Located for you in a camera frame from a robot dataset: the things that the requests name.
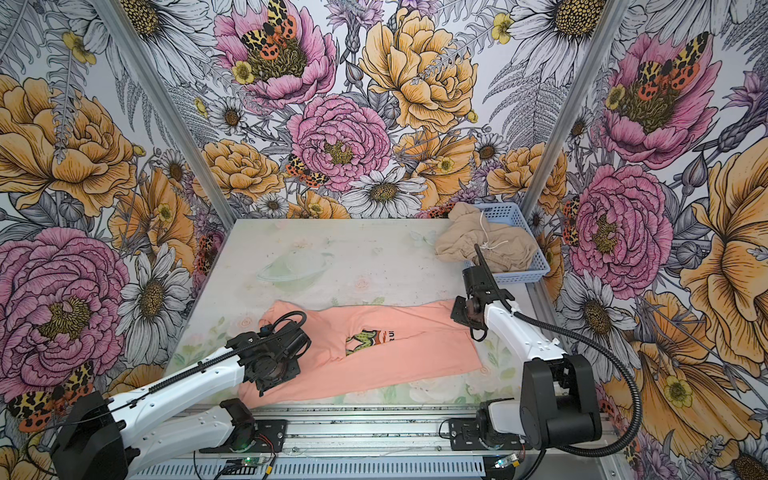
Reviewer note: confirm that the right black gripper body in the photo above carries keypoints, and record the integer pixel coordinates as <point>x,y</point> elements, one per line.
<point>461,313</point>

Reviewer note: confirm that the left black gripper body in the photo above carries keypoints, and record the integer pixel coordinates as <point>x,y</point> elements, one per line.
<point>285,370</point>

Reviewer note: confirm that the peach graphic t-shirt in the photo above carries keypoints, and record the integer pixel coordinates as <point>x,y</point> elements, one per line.
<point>359,348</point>

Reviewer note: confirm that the light blue plastic basket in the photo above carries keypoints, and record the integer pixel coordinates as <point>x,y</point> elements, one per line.
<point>508,245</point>

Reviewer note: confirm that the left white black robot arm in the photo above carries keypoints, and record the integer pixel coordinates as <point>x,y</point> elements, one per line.
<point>119,436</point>

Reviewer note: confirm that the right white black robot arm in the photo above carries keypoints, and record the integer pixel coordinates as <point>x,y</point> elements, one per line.
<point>557,406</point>

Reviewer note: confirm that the green circuit board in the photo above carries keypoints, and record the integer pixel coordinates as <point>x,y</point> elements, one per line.
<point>250,466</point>

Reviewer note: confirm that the beige drawstring shorts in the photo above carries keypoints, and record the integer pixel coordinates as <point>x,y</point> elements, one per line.
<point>455,244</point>

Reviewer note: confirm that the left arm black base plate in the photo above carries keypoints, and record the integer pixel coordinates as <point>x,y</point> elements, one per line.
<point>259,436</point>

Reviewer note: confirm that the aluminium rail frame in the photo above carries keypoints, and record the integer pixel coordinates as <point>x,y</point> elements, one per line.
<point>313,431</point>

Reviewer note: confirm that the left aluminium corner post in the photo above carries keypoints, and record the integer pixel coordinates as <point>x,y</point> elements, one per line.
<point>128,42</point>

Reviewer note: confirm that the aluminium corner post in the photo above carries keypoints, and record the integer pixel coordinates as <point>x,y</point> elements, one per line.
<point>599,48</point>
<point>128,42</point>

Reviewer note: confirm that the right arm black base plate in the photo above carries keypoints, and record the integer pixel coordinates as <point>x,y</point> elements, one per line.
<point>465,434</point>

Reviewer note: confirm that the white vented cable duct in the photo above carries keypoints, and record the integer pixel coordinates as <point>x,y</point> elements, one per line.
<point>456,467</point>

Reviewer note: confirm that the right aluminium corner post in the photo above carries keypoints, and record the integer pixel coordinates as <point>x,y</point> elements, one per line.
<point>599,48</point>

